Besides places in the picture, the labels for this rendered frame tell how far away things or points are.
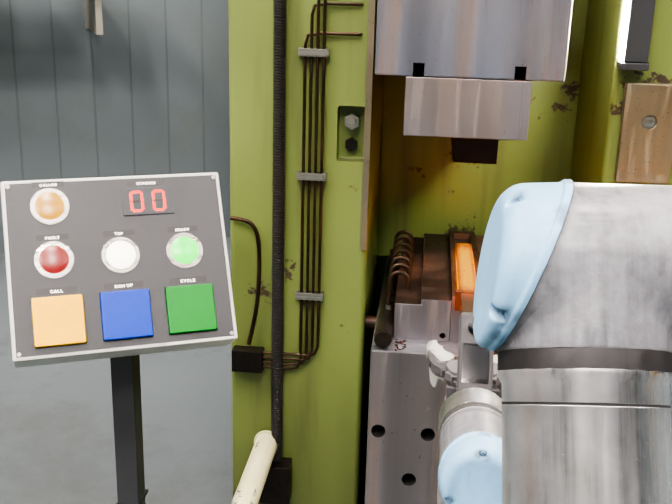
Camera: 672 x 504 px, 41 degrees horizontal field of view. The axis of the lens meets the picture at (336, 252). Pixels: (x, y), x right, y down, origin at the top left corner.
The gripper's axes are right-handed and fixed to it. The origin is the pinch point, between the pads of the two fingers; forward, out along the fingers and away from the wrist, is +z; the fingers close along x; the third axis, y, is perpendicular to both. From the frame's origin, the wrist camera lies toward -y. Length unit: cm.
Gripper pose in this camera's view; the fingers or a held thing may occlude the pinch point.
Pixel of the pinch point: (469, 342)
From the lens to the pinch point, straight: 135.8
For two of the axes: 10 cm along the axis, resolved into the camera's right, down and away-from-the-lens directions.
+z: 1.1, -2.9, 9.5
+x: 9.9, 0.6, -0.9
